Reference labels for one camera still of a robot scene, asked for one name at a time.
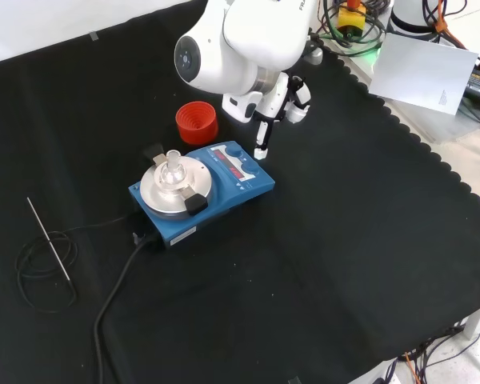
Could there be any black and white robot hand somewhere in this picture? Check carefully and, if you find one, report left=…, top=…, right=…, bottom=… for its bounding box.
left=222, top=73, right=312, bottom=161

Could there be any heater with blue base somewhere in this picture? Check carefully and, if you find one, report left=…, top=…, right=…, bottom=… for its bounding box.
left=127, top=139, right=276, bottom=251

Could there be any red ribbed plastic cup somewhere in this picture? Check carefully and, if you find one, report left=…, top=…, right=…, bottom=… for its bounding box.
left=174, top=101, right=219, bottom=146

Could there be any yellow stop button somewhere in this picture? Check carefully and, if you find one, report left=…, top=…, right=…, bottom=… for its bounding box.
left=337, top=0, right=366, bottom=34

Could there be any clear glass round-bottom flask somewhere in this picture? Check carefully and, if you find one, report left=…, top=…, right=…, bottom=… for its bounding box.
left=156, top=150, right=187, bottom=193

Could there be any pale board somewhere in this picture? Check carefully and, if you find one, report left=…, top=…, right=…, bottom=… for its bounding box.
left=367, top=32, right=480, bottom=117

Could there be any black bench cloth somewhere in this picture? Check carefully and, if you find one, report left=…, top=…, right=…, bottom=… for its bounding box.
left=0, top=0, right=480, bottom=384

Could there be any thin metal probe rod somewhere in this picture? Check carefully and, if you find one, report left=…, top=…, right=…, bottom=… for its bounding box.
left=26, top=196, right=72, bottom=282

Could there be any white bench leg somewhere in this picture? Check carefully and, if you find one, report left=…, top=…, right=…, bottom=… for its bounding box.
left=462, top=306, right=480, bottom=341

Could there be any orange cable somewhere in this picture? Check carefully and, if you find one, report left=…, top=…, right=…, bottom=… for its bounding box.
left=434, top=0, right=467, bottom=49

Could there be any thin black probe cable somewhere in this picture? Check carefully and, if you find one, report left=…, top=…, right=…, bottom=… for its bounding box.
left=15, top=215, right=137, bottom=314

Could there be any thick black power cable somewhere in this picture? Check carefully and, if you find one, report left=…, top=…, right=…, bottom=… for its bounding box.
left=94, top=235, right=159, bottom=384

